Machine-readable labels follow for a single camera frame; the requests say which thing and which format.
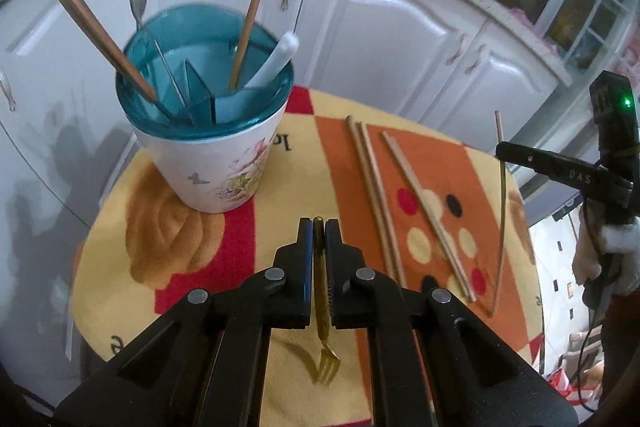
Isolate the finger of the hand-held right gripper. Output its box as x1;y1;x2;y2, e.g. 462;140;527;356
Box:
495;140;567;186

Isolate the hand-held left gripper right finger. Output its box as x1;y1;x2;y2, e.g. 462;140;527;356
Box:
324;218;580;427

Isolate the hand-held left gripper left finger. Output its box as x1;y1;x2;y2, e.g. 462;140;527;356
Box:
52;217;316;427

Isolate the gold metal fork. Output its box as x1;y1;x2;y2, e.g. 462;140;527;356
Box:
310;216;342;385

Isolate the floral utensil holder teal lid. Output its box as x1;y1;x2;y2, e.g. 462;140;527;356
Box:
115;4;296;214

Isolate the white ceramic spoon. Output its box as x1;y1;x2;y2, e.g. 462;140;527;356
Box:
244;32;301;90

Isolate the person's right hand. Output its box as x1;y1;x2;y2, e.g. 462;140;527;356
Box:
574;216;640;299

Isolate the orange yellow printed mat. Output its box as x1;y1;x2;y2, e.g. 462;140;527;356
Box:
70;84;546;427

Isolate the pink cloth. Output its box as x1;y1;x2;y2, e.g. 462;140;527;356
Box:
510;8;563;58

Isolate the red white plastic bag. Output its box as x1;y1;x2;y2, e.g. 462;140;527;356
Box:
547;367;601;413

